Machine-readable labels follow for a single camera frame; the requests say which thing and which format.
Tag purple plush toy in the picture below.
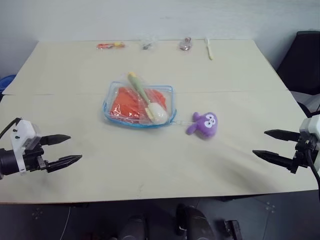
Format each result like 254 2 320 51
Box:
185 111 221 141

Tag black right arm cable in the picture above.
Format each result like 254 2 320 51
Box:
306 142 320 201

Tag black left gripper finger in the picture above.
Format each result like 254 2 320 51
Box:
40 133 72 147
46 154 83 174

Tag clear blue-trimmed zipper pouch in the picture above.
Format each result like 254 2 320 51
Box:
101 72 178 130

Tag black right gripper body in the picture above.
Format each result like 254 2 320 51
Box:
293 135 320 168

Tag blue bin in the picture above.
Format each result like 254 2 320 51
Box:
0 74 17 95

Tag cream white spoon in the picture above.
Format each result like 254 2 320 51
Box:
203 36 215 61

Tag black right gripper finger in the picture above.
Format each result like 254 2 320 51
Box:
263 129 301 143
252 149 299 175

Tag green white bottle brush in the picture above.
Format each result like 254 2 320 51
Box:
127 71 168 125

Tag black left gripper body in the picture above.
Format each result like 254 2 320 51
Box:
22 143 49 174

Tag clear packet with dark bits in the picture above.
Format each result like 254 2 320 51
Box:
139 36 159 51

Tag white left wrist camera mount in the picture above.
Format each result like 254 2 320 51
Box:
9 119 42 176

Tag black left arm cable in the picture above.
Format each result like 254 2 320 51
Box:
0 116 23 141

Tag black chair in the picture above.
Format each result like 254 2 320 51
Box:
275 30 320 119

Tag dark ribbed block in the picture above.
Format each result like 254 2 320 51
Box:
223 219 242 240

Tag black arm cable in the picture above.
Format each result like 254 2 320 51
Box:
0 116 23 141
306 142 320 201

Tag orange snack packet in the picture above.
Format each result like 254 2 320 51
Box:
96 41 125 51

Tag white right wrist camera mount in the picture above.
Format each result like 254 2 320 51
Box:
299 114 320 141

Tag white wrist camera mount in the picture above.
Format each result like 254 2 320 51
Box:
9 119 42 176
299 114 320 141

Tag dark rounded shape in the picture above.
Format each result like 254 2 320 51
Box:
116 214 148 240
175 203 211 240

